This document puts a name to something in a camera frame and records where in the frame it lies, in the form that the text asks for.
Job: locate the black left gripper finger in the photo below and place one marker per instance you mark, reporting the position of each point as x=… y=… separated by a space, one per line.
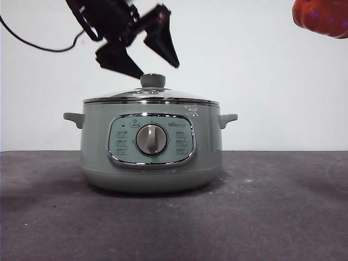
x=117 y=58
x=163 y=46

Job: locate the glass lid with green knob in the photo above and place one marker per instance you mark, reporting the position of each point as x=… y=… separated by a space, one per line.
x=152 y=93

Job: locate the orange pumpkin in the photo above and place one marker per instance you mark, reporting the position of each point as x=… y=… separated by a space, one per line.
x=320 y=19

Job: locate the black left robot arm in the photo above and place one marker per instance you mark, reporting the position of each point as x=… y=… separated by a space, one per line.
x=106 y=19

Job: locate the pale green electric pot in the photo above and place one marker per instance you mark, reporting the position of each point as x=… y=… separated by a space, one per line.
x=152 y=163

